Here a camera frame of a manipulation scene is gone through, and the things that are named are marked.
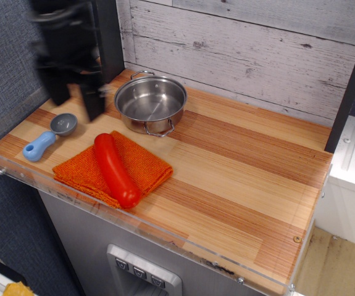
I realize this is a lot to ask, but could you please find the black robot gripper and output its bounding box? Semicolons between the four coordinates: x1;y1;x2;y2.
28;1;105;121

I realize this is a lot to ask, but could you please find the blue grey toy scoop spoon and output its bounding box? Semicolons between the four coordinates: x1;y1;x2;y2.
22;113;78;162

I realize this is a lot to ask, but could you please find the orange knitted towel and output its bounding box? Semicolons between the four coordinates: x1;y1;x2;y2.
52;131;173;208

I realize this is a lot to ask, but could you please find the stainless steel pot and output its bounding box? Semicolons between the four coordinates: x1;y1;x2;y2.
114;70;188;138

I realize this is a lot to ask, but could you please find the red toy sausage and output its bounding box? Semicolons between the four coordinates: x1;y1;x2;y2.
94;133;141;209

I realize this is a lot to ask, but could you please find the grey toy fridge cabinet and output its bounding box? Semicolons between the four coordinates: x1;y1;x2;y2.
40;192;260;295

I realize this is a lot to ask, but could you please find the clear acrylic table guard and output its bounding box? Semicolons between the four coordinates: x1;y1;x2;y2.
0;43;334;296

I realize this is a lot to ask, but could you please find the silver dispenser button panel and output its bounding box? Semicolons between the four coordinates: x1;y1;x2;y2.
107;244;183;295

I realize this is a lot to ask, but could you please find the yellow black object bottom left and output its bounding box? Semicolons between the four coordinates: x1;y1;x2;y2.
2;282;35;296

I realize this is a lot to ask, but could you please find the white side cabinet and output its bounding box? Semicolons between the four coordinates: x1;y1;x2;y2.
314;116;355;244

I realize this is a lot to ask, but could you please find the dark grey left post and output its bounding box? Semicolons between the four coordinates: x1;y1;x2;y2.
93;0;125;83

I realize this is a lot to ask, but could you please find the dark grey post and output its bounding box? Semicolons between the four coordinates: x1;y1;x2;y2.
93;0;125;83
324;64;355;153

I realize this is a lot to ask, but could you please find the dark grey right post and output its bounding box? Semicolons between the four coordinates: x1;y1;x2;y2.
324;64;355;153

